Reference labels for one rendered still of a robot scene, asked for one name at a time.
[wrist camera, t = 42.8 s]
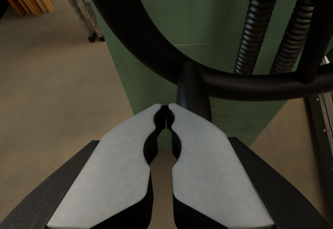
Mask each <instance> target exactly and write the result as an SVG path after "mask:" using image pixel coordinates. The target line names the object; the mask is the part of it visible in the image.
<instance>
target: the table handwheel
mask: <svg viewBox="0 0 333 229"><path fill-rule="evenodd" d="M309 1H310V2H312V3H313V4H314V9H313V13H312V17H311V21H310V25H309V29H308V33H307V37H306V41H305V45H304V48H303V51H302V54H301V57H300V60H299V63H298V67H297V70H296V71H293V72H287V73H279V74H268V75H247V74H236V73H230V72H225V71H220V70H217V69H213V68H210V67H207V66H205V65H202V64H200V63H198V64H199V66H200V70H201V73H202V75H203V78H204V81H205V84H206V88H207V92H208V96H209V97H212V98H217V99H223V100H231V101H244V102H269V101H282V100H291V99H298V98H305V97H311V96H316V95H320V94H325V93H329V92H333V62H330V63H327V64H323V65H321V62H322V60H323V57H324V55H325V52H326V50H327V47H328V44H329V42H330V40H331V38H332V36H333V0H309ZM92 2H93V3H94V5H95V7H96V9H97V10H98V12H99V13H100V15H101V16H102V18H103V20H104V21H105V23H106V24H107V25H108V27H109V28H110V29H111V31H112V32H113V33H114V34H115V36H116V37H117V38H118V39H119V40H120V42H121V43H122V44H123V45H124V46H125V47H126V48H127V49H128V50H129V51H130V52H131V53H132V54H133V55H134V56H135V57H136V58H137V59H138V60H139V61H140V62H142V63H143V64H144V65H145V66H146V67H148V68H149V69H150V70H152V71H153V72H154V73H156V74H157V75H159V76H160V77H162V78H164V79H165V80H167V81H169V82H171V83H173V84H175V85H178V79H179V70H180V66H181V64H182V63H184V62H185V61H189V60H192V61H194V60H193V59H191V58H189V57H188V56H186V55H185V54H183V53H182V52H181V51H179V50H178V49H177V48H176V47H175V46H173V45H172V44H171V43H170V42H169V41H168V40H167V39H166V38H165V37H164V36H163V34H162V33H161V32H160V31H159V30H158V28H157V27H156V26H155V24H154V23H153V21H152V20H151V18H150V17H149V15H148V13H147V12H146V10H145V8H144V6H143V4H142V2H141V0H92Z"/></svg>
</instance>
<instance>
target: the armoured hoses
mask: <svg viewBox="0 0 333 229"><path fill-rule="evenodd" d="M249 1H250V3H249V5H248V11H247V12H246V14H247V16H246V18H245V20H246V21H245V23H244V28H243V33H242V34H241V35H242V37H241V39H240V40H241V42H240V46H239V48H238V49H239V51H238V55H237V59H236V63H235V67H234V71H233V73H236V74H247V75H252V74H253V70H254V67H255V64H256V61H257V57H258V55H259V52H260V48H261V46H262V43H263V39H264V37H265V33H266V31H267V30H266V29H267V28H268V24H269V22H270V18H271V16H272V11H273V9H274V5H275V4H276V2H277V0H249ZM313 9H314V4H313V3H312V2H310V1H309V0H297V1H296V3H295V7H294V9H293V13H292V14H291V16H290V17H291V18H290V19H289V23H288V25H287V27H286V30H285V32H284V35H283V37H282V40H281V43H280V45H279V48H278V50H277V53H276V56H275V58H274V61H273V64H272V67H271V69H270V72H269V74H279V73H287V72H291V70H292V68H293V66H294V64H295V62H296V60H297V58H298V56H299V54H300V52H301V51H302V47H304V44H305V41H306V37H307V33H308V29H309V25H310V21H311V17H312V13H313Z"/></svg>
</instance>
